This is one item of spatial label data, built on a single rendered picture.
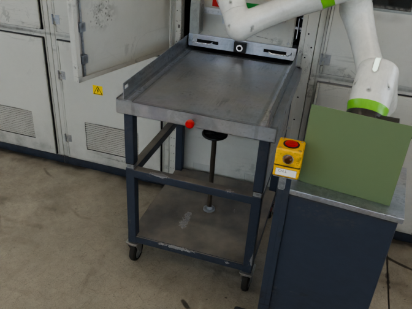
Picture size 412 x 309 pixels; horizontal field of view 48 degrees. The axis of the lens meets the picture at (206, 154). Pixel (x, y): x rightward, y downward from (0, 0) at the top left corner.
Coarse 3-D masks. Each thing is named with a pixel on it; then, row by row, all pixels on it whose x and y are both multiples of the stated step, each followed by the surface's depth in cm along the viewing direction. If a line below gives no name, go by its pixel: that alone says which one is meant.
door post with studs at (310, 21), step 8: (304, 16) 205; (312, 16) 204; (304, 24) 207; (312, 24) 205; (304, 32) 209; (312, 32) 207; (304, 40) 210; (312, 40) 209; (304, 48) 212; (312, 48) 211; (304, 56) 213; (296, 64) 217; (304, 64) 215; (304, 72) 217; (304, 80) 219; (304, 88) 221; (304, 96) 222; (296, 104) 226; (296, 112) 228; (296, 120) 230; (296, 128) 232; (296, 136) 234
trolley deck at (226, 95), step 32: (192, 64) 212; (224, 64) 215; (256, 64) 217; (160, 96) 179; (192, 96) 180; (224, 96) 182; (256, 96) 184; (288, 96) 186; (224, 128) 166; (256, 128) 162
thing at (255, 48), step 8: (200, 40) 228; (208, 40) 227; (216, 40) 226; (224, 40) 225; (232, 40) 223; (216, 48) 228; (224, 48) 227; (232, 48) 225; (248, 48) 223; (256, 48) 222; (264, 48) 221; (272, 48) 219; (280, 48) 218; (296, 48) 216; (272, 56) 221; (280, 56) 220
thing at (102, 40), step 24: (72, 0) 171; (96, 0) 183; (120, 0) 194; (144, 0) 206; (168, 0) 219; (72, 24) 175; (96, 24) 188; (120, 24) 199; (144, 24) 211; (168, 24) 225; (72, 48) 181; (96, 48) 192; (120, 48) 204; (144, 48) 217; (168, 48) 227; (96, 72) 193
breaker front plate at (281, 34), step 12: (204, 0) 219; (252, 0) 213; (264, 0) 211; (204, 24) 225; (216, 24) 223; (288, 24) 213; (216, 36) 226; (228, 36) 224; (252, 36) 221; (264, 36) 219; (276, 36) 217; (288, 36) 216
